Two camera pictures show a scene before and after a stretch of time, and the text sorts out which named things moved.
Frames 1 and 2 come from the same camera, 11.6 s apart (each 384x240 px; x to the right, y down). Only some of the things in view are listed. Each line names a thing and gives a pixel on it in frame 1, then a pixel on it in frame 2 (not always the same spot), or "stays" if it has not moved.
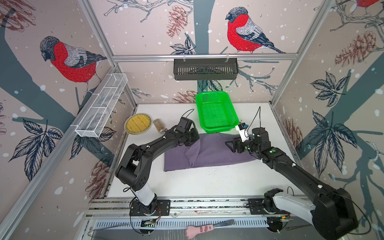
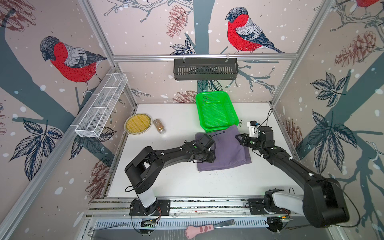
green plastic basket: x=216 y=114 stays
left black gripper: x=196 y=137 -> x=212 y=157
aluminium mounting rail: x=117 y=206 stays
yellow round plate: x=137 y=124 stays
